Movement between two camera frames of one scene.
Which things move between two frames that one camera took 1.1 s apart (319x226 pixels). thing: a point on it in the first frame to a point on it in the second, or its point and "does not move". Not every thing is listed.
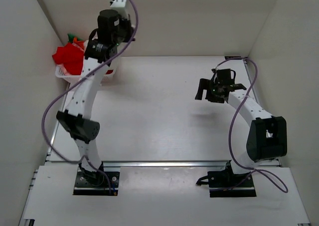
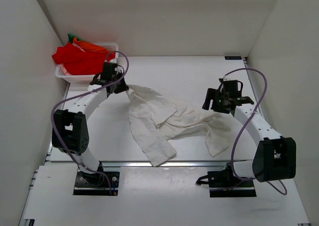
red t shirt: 72,56 does not move
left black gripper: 129,21 to 123,88
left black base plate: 96,183 does not move
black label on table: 227,58 does not move
